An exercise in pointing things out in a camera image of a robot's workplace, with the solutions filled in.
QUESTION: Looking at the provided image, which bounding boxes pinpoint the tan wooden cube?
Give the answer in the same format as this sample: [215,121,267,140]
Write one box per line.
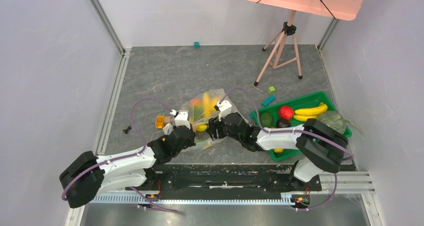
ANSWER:
[163,116,172,125]

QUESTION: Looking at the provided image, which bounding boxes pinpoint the dark brown fruit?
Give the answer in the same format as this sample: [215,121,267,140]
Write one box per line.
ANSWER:
[276,118,291,128]

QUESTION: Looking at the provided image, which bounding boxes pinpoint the small yellow pepper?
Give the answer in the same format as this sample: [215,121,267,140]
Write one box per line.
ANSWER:
[195,124,208,132]

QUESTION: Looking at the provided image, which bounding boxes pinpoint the clear plastic bag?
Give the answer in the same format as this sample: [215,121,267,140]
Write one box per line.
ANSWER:
[162,88,249,152]

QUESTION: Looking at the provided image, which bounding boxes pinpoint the pink music stand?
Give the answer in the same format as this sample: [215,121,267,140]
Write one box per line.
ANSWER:
[247,0,364,86]

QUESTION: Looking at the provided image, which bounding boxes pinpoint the lime green small cube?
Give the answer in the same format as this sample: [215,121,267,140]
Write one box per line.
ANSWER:
[268,86,276,94]

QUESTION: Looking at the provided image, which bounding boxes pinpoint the single yellow banana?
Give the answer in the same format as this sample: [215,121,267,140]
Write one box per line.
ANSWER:
[202,93,220,118]

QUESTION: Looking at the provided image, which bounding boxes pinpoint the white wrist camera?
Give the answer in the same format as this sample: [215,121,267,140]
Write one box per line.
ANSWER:
[214,100,232,121]
[170,110,192,129]

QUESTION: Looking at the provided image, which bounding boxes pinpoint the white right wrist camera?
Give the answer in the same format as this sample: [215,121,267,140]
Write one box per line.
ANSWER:
[214,100,232,121]

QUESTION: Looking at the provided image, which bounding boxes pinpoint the netted green melon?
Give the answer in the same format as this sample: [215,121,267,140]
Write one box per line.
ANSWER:
[317,111,347,134]

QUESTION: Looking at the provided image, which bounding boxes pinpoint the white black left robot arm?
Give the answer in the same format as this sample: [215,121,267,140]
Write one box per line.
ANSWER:
[59,126,196,208]

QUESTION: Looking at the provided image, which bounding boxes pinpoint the yellow banana bunch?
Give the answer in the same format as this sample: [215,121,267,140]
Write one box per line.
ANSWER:
[293,102,328,122]

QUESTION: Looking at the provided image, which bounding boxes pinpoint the red strawberry fruit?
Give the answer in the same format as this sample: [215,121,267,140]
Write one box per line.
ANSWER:
[278,105,295,120]

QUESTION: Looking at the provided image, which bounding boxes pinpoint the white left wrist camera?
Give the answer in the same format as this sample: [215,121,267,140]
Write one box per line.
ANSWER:
[170,110,192,129]

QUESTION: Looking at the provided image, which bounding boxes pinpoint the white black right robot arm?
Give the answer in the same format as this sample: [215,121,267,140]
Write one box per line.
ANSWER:
[206,113,353,190]

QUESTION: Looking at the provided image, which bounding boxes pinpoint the small black plastic peg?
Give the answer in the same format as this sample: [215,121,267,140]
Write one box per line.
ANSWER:
[123,126,132,134]

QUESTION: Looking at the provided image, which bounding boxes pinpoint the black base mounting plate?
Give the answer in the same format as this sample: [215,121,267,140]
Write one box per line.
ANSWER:
[137,164,322,192]

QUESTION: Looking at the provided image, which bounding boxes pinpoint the green avocado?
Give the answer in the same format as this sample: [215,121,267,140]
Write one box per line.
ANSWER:
[259,112,274,128]

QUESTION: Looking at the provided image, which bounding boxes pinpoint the teal long toy block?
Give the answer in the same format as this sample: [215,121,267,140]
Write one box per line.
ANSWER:
[261,95,276,107]

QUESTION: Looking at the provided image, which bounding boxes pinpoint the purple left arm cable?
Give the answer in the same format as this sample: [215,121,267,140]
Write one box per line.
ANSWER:
[61,98,186,213]

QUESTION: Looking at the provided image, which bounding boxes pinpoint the yellow square toy brick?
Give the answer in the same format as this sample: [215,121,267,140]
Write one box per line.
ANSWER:
[154,115,165,129]

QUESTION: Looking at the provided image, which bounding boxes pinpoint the orange fruit in bag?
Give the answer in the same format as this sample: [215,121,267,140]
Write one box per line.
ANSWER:
[189,98,203,107]

